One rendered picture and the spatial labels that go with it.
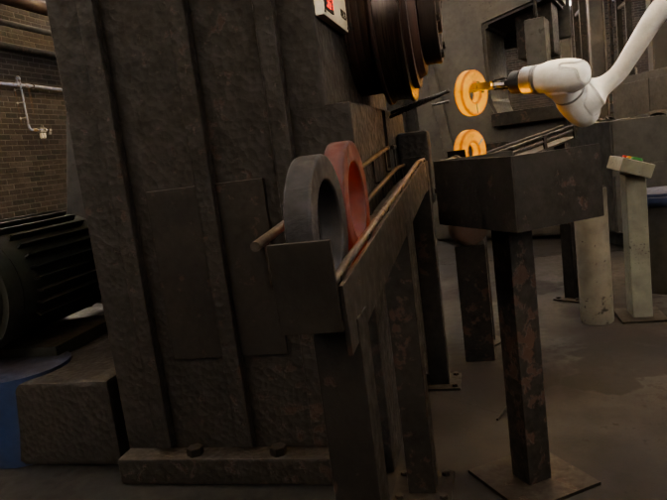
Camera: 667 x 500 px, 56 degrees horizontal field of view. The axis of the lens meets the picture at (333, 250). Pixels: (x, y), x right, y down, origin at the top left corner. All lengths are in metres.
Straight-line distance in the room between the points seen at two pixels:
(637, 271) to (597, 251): 0.18
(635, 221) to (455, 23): 2.45
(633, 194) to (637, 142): 1.37
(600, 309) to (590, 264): 0.17
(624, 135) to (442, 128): 1.30
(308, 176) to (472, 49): 3.88
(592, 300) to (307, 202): 1.94
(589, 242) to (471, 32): 2.40
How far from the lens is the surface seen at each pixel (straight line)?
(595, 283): 2.52
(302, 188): 0.71
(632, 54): 2.17
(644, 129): 3.91
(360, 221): 1.01
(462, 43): 4.57
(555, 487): 1.49
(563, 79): 2.06
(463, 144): 2.24
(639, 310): 2.63
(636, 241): 2.57
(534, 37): 4.26
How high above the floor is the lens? 0.77
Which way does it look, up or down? 9 degrees down
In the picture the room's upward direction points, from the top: 7 degrees counter-clockwise
